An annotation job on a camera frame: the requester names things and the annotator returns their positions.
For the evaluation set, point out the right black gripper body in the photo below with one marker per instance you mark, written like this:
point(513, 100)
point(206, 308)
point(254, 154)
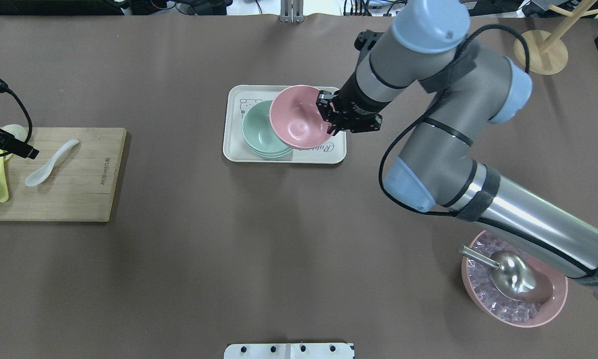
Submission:
point(355, 102)

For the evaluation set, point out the white ceramic spoon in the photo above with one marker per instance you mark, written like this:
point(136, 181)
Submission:
point(43, 173)

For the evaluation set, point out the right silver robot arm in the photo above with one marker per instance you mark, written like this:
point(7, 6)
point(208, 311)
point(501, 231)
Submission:
point(473, 86)

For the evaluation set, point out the green stacked bowls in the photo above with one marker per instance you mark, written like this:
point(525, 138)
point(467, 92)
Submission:
point(259, 135)

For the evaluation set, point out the wooden cutting board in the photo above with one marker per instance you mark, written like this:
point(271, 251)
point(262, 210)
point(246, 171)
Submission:
point(82, 184)

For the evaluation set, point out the cream rabbit tray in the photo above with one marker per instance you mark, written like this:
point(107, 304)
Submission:
point(234, 147)

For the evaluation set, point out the wooden mug tree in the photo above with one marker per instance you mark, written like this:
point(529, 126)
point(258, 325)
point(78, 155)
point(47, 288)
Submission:
point(543, 52)

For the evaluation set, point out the metal ice scoop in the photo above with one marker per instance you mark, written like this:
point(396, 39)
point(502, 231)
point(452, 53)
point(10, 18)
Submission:
point(512, 276)

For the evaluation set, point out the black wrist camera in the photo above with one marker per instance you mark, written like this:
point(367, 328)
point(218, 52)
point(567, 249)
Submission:
point(366, 40)

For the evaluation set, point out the aluminium frame post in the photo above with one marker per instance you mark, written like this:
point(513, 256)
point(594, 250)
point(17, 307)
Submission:
point(291, 11)

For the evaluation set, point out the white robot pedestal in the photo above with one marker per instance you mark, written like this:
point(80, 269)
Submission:
point(290, 351)

